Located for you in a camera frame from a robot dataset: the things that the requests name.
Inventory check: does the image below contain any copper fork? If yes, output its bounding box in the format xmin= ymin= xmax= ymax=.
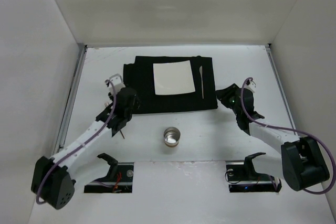
xmin=104 ymin=102 xmax=125 ymax=139

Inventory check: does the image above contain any black cloth placemat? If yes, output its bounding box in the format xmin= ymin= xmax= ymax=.
xmin=123 ymin=56 xmax=218 ymax=114

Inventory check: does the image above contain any silver knife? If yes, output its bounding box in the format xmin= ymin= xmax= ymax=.
xmin=199 ymin=66 xmax=204 ymax=99

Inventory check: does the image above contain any square white plate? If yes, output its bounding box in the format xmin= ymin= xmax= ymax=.
xmin=153 ymin=60 xmax=195 ymax=95

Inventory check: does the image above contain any steel cup with brown band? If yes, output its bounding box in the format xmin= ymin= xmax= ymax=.
xmin=163 ymin=127 xmax=181 ymax=147

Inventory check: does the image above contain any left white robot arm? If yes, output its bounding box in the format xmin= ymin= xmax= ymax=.
xmin=31 ymin=87 xmax=139 ymax=210

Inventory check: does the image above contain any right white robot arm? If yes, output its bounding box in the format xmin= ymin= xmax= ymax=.
xmin=215 ymin=84 xmax=335 ymax=193

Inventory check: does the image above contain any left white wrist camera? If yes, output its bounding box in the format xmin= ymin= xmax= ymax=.
xmin=105 ymin=73 xmax=125 ymax=96

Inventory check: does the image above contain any right aluminium table rail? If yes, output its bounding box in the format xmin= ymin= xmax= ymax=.
xmin=265 ymin=44 xmax=296 ymax=130

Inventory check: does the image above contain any aluminium table rail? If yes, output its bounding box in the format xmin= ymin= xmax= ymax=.
xmin=51 ymin=43 xmax=87 ymax=155
xmin=265 ymin=44 xmax=296 ymax=130

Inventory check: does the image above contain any left aluminium table rail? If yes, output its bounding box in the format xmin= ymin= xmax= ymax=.
xmin=51 ymin=43 xmax=87 ymax=155

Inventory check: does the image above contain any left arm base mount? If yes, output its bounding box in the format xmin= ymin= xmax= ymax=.
xmin=83 ymin=153 xmax=134 ymax=194

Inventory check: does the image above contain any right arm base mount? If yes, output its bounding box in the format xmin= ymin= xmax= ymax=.
xmin=225 ymin=152 xmax=282 ymax=193

